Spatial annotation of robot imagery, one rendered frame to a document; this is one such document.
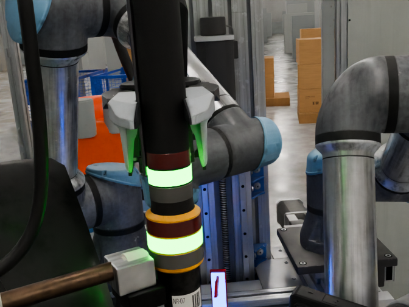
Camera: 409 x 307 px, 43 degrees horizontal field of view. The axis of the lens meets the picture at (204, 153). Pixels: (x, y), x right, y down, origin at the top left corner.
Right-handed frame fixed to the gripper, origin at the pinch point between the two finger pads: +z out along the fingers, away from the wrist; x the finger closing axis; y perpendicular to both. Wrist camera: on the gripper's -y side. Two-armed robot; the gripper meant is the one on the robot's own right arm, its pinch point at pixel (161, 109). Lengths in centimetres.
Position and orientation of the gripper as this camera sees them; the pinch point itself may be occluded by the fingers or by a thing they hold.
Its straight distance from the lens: 36.8
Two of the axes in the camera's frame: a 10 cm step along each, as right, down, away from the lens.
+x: -9.9, 0.8, -0.7
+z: 0.9, 2.4, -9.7
